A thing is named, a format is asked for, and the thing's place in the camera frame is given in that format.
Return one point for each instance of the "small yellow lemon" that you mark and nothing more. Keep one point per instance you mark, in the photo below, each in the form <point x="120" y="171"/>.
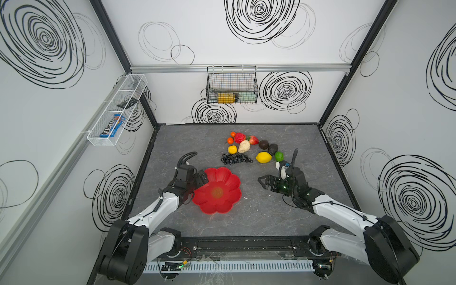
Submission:
<point x="232" y="149"/>

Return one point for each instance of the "dark purple plum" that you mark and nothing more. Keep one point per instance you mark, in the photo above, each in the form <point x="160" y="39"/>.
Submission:
<point x="263" y="144"/>

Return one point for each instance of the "beige potato shaped fruit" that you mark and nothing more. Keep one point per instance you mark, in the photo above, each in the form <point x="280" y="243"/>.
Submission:
<point x="244" y="147"/>

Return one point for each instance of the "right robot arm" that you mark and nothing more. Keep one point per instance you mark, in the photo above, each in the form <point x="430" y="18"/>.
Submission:
<point x="377" y="241"/>

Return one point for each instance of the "dark wrinkled avocado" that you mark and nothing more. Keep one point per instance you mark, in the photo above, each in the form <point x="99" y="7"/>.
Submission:
<point x="273" y="149"/>

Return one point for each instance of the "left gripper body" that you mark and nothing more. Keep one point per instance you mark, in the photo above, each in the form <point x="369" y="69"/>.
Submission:
<point x="195" y="183"/>

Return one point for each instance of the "yellow box in basket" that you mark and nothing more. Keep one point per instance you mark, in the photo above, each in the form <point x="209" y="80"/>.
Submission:
<point x="226" y="98"/>

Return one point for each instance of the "black remote control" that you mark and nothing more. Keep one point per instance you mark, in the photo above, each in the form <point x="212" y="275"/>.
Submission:
<point x="127" y="104"/>

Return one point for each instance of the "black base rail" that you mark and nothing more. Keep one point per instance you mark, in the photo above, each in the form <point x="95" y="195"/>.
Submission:
<point x="197" y="247"/>

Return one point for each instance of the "green lime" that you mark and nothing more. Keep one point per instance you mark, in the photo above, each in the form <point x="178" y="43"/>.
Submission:
<point x="279" y="156"/>

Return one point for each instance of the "black wire basket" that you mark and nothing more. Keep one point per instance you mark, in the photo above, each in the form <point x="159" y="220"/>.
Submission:
<point x="230" y="82"/>

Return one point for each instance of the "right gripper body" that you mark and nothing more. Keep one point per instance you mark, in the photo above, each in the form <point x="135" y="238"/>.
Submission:
<point x="282" y="186"/>

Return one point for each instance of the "white wire shelf basket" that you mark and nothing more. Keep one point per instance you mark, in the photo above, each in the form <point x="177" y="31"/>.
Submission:
<point x="127" y="87"/>

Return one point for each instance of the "black grape bunch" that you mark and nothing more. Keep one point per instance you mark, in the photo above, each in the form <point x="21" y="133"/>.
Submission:
<point x="231" y="159"/>

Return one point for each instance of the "green box in basket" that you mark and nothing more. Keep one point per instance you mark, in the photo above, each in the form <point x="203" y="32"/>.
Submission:
<point x="247" y="97"/>

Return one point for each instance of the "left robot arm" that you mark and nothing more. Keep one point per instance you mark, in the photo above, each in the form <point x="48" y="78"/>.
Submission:
<point x="131" y="244"/>

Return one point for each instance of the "white slotted cable duct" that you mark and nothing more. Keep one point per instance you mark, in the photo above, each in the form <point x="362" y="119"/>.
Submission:
<point x="254" y="266"/>

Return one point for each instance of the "large yellow lemon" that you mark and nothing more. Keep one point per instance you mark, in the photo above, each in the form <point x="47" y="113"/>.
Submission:
<point x="263" y="157"/>

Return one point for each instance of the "blue candy packet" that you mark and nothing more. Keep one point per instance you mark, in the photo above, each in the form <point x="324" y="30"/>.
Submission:
<point x="114" y="124"/>

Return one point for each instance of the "red pink apple fruit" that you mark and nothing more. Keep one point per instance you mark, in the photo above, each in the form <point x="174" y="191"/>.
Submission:
<point x="239" y="137"/>

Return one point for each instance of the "red strawberry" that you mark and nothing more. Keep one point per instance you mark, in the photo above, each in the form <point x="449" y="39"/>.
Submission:
<point x="253" y="140"/>

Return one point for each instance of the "aluminium wall rail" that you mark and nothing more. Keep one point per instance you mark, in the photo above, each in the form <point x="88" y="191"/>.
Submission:
<point x="241" y="67"/>

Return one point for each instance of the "red flower shaped bowl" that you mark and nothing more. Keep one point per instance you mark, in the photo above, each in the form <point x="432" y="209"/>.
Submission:
<point x="220" y="194"/>

